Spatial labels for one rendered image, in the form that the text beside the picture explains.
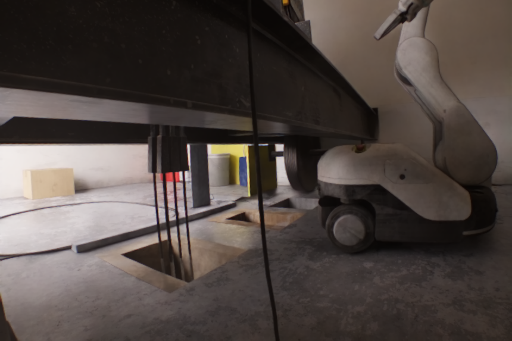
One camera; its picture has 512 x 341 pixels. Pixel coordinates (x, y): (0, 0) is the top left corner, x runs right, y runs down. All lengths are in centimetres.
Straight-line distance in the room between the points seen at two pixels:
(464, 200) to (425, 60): 49
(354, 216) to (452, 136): 44
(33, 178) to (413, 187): 270
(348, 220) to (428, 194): 26
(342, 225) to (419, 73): 59
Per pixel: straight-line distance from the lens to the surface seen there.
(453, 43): 274
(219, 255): 100
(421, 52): 106
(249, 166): 216
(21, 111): 33
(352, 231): 90
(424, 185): 85
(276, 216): 152
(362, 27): 279
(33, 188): 273
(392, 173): 84
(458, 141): 102
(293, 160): 190
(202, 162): 185
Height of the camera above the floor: 36
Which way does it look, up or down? 1 degrees up
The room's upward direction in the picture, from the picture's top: 2 degrees counter-clockwise
